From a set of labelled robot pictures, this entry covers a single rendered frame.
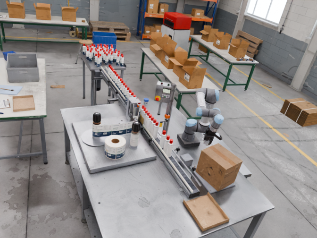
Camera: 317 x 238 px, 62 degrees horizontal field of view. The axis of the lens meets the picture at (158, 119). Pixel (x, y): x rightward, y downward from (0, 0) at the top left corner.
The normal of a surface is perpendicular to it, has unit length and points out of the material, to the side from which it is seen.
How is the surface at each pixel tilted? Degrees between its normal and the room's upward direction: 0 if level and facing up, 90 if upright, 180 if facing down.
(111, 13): 90
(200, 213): 0
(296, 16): 90
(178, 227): 0
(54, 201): 0
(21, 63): 90
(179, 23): 90
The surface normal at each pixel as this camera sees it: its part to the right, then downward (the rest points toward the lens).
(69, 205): 0.15, -0.84
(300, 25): -0.93, 0.07
